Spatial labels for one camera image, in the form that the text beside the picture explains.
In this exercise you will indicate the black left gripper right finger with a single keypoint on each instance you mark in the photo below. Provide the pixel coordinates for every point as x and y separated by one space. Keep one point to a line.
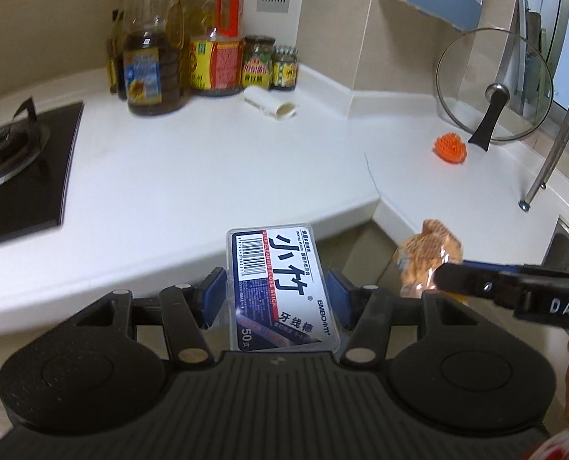
365 313

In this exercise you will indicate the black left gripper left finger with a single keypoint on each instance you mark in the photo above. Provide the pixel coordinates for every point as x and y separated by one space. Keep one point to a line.
185 311

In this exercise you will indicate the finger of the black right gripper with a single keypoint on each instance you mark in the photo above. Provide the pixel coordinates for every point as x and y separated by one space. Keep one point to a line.
495 282

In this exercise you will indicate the orange plastic wrapper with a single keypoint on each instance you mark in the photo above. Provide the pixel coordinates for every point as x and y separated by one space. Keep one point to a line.
418 257

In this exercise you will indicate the floss pick box blue label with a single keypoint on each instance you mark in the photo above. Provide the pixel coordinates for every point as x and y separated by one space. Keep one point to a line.
277 295

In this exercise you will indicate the orange mesh scrubber ball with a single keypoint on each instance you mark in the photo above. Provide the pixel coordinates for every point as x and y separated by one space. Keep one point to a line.
450 148

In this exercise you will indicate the stainless steel sink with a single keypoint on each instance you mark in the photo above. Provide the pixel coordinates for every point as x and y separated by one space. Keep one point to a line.
557 253

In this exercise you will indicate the metal dish rack leg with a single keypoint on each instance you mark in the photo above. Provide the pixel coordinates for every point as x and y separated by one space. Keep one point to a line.
549 165

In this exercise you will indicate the white cardboard tube roll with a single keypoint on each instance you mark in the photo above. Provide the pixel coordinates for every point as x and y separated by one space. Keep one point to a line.
268 104

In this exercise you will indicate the black gas stove top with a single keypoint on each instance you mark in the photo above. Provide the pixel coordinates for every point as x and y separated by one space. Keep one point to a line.
36 150

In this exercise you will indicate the dark oil bottle blue label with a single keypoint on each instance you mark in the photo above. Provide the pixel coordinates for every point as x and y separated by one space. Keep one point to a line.
153 56

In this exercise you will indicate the soybean paste jar black lid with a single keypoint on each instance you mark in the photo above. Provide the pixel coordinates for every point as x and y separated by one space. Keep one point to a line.
257 61

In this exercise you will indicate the small jar checkered lid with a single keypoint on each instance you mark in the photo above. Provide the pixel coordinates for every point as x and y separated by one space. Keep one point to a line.
284 67

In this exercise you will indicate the yellow oil bottle behind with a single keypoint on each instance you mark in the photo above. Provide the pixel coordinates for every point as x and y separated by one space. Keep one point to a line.
115 67

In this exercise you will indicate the glass pot lid black handle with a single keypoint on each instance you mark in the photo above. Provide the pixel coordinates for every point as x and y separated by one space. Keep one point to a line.
495 85

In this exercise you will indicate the oil bottle red handle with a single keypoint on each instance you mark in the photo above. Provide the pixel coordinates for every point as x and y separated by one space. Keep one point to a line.
216 47

